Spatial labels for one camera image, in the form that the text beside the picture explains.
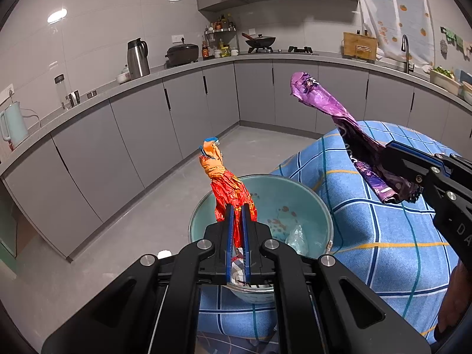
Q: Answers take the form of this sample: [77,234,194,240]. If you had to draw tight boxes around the hanging cloths on wall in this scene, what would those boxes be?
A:
[440,27,471,58]

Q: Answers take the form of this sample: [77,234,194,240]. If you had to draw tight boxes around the grey lower cabinets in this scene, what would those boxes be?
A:
[1,54,471,257]

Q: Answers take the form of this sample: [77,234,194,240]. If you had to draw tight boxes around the black kitchen faucet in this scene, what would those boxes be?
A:
[401,35,414,74]

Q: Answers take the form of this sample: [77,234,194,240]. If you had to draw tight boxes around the beige vegetable basin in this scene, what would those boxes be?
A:
[430,68,462,96]

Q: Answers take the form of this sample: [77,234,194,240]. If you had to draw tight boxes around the steel thermos jug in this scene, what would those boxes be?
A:
[126,37,150,80]

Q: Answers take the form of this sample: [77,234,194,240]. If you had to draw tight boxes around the orange red snack wrapper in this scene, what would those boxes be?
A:
[199,137,258,248]

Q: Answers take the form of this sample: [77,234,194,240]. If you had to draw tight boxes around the orange print window curtain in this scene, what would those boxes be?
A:
[359,0,435,68]

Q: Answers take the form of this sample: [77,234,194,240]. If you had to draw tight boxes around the spice rack with bottles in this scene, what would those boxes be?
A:
[203,13,239,59]

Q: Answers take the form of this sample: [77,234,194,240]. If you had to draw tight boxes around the teal trash bin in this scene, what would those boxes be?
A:
[188,174,334,304]

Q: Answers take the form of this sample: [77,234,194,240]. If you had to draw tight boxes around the black rice cooker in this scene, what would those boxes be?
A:
[165,37,199,68]

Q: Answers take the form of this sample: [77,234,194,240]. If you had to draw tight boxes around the plaid cloth wrapper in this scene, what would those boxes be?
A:
[230,248,246,285]

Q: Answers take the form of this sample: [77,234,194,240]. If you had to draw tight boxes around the purple snack wrapper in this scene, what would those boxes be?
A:
[290,72,422,204]

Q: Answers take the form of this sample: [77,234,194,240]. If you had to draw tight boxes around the beige bowl stack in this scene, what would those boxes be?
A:
[462,81,472,105]

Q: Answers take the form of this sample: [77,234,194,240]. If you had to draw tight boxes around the person's right hand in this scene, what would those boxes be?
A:
[435,261,471,340]

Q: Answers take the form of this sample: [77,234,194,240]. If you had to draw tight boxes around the black wok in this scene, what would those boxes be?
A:
[242,33,276,49]

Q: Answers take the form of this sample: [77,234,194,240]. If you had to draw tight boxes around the dark sauce bottle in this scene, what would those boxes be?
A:
[201,40,210,60]

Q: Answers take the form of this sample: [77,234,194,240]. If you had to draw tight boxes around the gas stove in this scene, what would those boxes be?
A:
[247,46,314,54]

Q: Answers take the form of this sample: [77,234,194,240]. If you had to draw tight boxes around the glass jar black lid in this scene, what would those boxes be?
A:
[54,74,70,109]

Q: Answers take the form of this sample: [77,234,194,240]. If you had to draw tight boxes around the clear printed plastic bag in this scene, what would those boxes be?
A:
[285,224,309,256]

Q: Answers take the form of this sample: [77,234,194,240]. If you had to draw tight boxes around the blue plaid tablecloth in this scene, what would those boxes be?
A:
[197,120,472,344]

